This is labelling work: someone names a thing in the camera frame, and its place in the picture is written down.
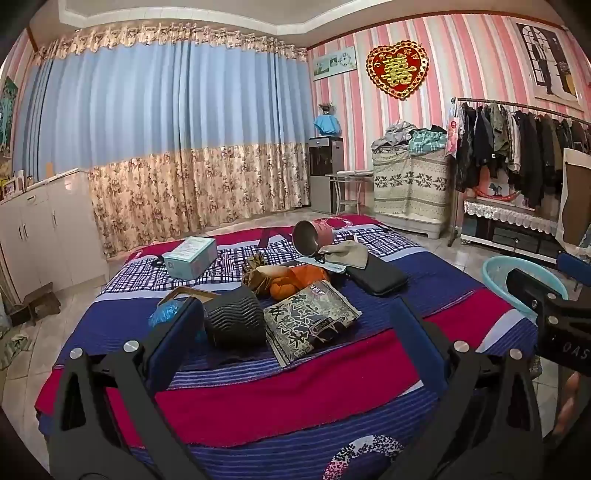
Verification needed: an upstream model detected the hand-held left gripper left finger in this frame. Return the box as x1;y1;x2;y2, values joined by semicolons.
48;295;206;480

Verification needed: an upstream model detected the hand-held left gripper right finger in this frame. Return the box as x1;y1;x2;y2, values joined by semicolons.
388;295;546;480

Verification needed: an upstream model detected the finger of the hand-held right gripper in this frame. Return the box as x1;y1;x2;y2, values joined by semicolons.
505;269;570;324
556;253;591;291

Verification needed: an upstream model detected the blue plastic bag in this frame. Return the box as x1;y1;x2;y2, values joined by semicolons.
148;300;185;328

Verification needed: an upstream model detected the light blue plastic basket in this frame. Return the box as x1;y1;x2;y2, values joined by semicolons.
482;256;568;315

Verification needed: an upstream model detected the brown phone case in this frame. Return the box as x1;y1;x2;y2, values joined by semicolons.
157;286;222;308

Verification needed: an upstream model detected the black ribbed pouch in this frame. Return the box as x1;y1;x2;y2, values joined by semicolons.
203;284;269;349

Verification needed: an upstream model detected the brown plush toy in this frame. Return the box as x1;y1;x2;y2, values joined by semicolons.
242;271;273;296

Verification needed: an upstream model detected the beige cloth pouch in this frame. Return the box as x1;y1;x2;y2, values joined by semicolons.
318;241;369;269

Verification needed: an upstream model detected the grey printed paper packet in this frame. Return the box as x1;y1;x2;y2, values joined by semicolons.
263;281;363;367

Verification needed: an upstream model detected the orange fruit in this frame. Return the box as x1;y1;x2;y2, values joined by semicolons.
270;268;324;298

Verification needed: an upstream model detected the person's right hand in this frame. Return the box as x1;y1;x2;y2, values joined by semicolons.
551;369;585;439

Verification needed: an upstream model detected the low dark cabinet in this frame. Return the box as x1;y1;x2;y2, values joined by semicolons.
459;212;561;264

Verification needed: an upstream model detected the white framed brown board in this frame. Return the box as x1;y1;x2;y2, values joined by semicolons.
554;148;591;259

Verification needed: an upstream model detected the black zip case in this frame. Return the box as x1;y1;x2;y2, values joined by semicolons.
344;254;409;297

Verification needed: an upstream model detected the white lace cloth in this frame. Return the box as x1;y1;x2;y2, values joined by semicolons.
463;198;566;234

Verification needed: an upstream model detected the teal cardboard box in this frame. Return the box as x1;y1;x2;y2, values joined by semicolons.
161;236;218;280

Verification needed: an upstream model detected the red curved ornament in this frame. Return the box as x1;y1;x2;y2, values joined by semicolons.
473;182;525;201

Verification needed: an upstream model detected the bed with striped cover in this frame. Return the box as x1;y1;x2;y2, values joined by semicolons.
34;213;539;480

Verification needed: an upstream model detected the row of hanging clothes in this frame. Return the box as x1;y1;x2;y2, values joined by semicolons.
455;102;591;208

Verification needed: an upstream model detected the small wooden stool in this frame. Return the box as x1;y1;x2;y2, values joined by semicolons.
9;286;61;326

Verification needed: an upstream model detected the pink metal cup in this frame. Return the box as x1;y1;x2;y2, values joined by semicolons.
292;219;334;257

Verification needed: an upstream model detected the patterned cloth covered appliance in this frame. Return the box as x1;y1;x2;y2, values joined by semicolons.
372;147;452;240

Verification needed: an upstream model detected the green rag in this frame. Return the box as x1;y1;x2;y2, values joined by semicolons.
0;332;31;370

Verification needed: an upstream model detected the white cabinet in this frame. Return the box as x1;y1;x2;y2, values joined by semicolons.
0;168;109;301

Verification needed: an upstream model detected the pink hanging bag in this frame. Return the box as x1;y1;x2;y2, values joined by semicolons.
444;104;464;158

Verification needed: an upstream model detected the teal plaid garment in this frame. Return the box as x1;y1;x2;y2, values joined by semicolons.
409;129;448;155

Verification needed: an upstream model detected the metal clothes rack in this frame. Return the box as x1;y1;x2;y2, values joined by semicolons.
448;97;591;247

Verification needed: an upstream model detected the small metal side table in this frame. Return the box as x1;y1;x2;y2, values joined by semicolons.
324;170;375;215

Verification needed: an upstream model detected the grey water dispenser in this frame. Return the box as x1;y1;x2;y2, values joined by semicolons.
308;136;345;214

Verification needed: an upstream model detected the grey clothes pile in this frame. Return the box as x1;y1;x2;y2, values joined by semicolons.
372;121;419;153

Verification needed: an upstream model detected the blue and floral curtain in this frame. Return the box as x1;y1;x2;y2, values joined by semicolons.
14;23;310;259

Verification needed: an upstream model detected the blue cloth cover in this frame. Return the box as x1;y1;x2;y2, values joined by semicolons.
314;114;340;136

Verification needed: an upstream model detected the window wall poster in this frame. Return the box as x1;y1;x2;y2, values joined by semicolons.
515;21;580;104

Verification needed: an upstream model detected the red heart wall decoration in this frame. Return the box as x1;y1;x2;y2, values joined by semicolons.
366;41;430;100

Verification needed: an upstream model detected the green wall poster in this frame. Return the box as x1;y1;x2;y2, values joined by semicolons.
0;76;19;153

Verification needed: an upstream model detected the wide wall picture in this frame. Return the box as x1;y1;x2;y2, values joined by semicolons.
313;46;357;81

